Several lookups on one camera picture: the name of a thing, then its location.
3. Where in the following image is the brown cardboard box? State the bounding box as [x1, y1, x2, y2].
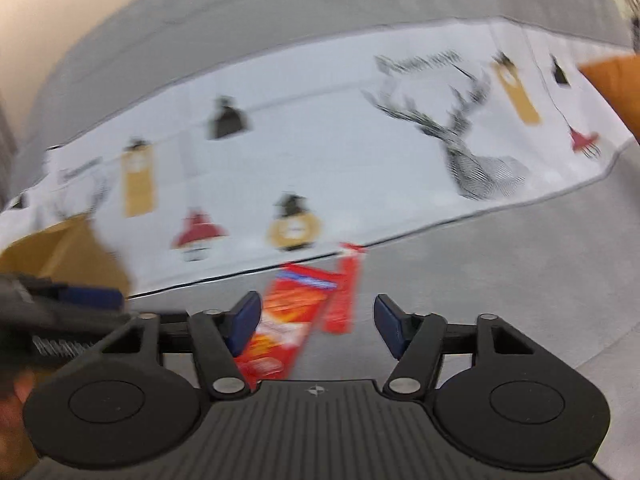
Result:
[1, 214, 130, 297]

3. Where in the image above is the red orange snack packet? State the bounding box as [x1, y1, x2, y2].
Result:
[235, 263, 341, 388]

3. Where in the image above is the person's hand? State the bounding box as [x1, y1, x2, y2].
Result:
[1, 370, 38, 479]

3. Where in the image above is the orange cushion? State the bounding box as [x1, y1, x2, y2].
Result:
[579, 53, 640, 140]

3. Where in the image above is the grey printed sofa cover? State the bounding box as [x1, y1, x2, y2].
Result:
[0, 0, 640, 391]

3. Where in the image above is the long red snack packet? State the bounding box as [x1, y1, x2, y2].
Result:
[322, 243, 366, 335]

